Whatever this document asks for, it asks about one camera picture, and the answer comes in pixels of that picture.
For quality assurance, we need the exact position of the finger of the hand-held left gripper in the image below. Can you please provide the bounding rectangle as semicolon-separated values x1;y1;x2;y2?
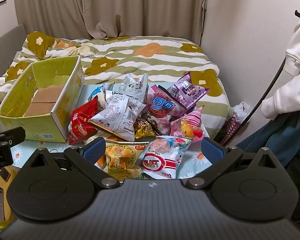
0;127;26;145

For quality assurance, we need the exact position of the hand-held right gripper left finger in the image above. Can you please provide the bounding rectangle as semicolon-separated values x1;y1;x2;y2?
20;137;120;189

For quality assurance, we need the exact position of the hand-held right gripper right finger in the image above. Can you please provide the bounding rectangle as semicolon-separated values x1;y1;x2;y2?
185;138;282;189

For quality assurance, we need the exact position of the gold brown snack packet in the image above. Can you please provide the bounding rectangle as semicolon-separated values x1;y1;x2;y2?
134;116;158;140

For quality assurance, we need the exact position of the yellow corn snack packet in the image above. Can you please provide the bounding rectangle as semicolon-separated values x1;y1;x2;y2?
95;142;143;182

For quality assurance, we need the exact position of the pink yellow snack packet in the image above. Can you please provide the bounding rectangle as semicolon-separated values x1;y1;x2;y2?
170;106;205;143

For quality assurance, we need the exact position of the white plastic bag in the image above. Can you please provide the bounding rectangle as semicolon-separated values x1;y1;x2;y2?
221;102;252;145

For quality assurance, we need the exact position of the large white grey snack packet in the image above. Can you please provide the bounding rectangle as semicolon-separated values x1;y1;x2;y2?
88;94;146;142

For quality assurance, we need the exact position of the white red snack packet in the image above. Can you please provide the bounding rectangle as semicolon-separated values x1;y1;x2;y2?
139;135;192;180

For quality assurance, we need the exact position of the blue white snack packet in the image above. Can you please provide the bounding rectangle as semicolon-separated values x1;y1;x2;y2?
87;85;113;103

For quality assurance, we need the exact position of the yellow bag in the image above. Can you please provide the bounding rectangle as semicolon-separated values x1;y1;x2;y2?
0;166;18;230

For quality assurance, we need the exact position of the purple snack packet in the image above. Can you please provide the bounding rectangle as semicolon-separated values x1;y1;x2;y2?
167;71;210;117

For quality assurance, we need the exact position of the blue garment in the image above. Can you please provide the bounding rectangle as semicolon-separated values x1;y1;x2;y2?
236;111;300;172

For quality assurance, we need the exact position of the pink snack packet blue label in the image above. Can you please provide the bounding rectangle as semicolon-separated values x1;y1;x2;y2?
145;85;188;122

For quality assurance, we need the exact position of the silver grey snack packet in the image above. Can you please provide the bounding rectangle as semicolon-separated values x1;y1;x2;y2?
122;73;150;101

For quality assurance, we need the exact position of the grey bed headboard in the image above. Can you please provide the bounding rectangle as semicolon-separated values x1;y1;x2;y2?
0;24;28;67

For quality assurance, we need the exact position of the floral striped blanket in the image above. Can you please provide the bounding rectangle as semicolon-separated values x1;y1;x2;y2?
0;31;233;132

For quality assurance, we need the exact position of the white hoodie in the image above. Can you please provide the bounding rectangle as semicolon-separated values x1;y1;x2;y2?
261;10;300;121

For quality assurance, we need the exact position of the beige curtain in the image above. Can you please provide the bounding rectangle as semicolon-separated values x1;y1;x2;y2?
13;0;209;47

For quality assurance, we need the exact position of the black cable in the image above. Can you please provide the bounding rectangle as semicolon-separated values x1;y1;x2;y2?
221;55;288;146

